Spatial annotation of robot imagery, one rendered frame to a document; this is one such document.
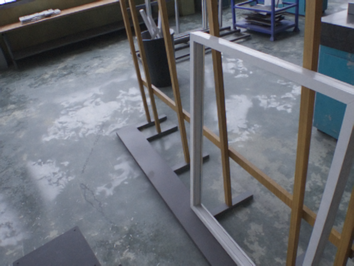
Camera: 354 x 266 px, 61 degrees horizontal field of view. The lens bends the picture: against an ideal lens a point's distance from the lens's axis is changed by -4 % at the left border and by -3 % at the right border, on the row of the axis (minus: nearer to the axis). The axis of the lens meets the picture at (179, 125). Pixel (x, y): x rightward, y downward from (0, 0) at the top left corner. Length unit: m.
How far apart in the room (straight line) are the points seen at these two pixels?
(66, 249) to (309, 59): 1.36
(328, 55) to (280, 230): 1.61
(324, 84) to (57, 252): 1.36
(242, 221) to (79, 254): 1.44
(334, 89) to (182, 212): 1.77
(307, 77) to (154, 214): 1.88
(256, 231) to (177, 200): 0.71
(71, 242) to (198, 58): 1.27
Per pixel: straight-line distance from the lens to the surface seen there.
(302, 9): 7.88
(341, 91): 1.20
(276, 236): 2.53
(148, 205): 2.84
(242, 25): 6.90
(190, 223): 2.55
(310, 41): 1.32
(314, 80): 1.26
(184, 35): 6.53
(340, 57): 3.07
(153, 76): 4.78
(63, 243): 1.65
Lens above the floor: 2.00
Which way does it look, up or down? 32 degrees down
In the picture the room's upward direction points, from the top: 10 degrees counter-clockwise
